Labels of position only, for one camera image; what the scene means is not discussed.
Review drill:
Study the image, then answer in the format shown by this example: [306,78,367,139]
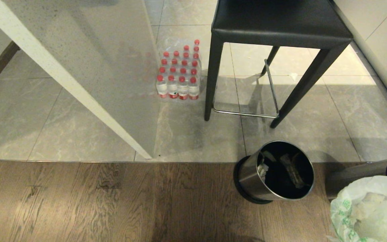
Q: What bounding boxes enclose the pack of red-capped water bottles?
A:
[156,35,203,101]

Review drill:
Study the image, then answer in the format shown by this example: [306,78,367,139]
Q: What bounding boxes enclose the chrome stool footrest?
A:
[212,59,280,119]

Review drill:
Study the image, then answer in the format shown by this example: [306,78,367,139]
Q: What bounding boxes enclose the round steel wastebasket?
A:
[233,140,315,204]

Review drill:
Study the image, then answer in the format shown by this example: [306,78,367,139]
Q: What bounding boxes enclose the white stone counter panel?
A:
[0,0,162,160]

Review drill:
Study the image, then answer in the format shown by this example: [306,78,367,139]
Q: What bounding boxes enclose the steel trash bin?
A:
[326,156,387,199]

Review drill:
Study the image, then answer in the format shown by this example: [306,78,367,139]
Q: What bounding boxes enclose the crumpled clear wrapper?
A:
[279,153,306,189]

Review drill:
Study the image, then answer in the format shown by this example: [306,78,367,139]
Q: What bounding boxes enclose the black bar stool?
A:
[204,0,354,129]

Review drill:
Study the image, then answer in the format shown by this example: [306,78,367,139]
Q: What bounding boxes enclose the white plastic bag green print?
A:
[328,175,387,242]

